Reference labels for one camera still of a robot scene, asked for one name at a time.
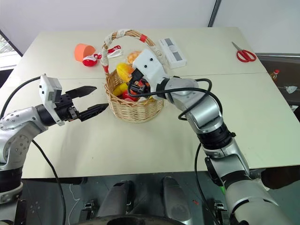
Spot orange plastic cup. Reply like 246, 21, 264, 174
74, 43, 96, 63

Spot red handled scissors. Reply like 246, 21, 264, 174
231, 41, 257, 63

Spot yellow orange mango fruit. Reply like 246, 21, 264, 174
116, 62, 135, 82

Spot oil bottle with red cap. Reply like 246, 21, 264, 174
269, 69, 281, 82

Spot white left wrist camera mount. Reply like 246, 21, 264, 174
38, 74, 65, 127

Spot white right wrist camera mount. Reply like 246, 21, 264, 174
131, 48, 168, 93

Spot black metal bracket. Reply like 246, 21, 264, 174
214, 200, 229, 220
81, 199, 98, 220

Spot dark rounded leg shape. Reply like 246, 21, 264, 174
161, 176, 191, 218
97, 180, 135, 218

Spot red toy fruit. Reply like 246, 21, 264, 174
120, 91, 138, 102

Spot dark round base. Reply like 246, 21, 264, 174
77, 214, 188, 225

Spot wicker basket with handle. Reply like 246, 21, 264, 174
101, 28, 167, 124

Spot dark window frame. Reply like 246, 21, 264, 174
0, 29, 24, 69

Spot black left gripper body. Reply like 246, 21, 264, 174
55, 93, 83, 123

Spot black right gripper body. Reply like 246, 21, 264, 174
127, 67, 152, 95

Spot red and white toy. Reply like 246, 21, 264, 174
82, 54, 102, 68

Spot white rectangular box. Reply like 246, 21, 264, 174
158, 37, 188, 69

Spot yellow toy fruit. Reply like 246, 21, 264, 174
113, 82, 129, 96

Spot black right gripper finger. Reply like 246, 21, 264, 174
127, 84, 143, 96

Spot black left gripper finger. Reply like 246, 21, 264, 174
78, 103, 109, 122
65, 85, 98, 100

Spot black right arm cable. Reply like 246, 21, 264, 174
131, 78, 220, 225

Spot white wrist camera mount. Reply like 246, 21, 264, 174
131, 48, 168, 93
38, 74, 65, 127

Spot dark side table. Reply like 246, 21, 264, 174
255, 52, 300, 112

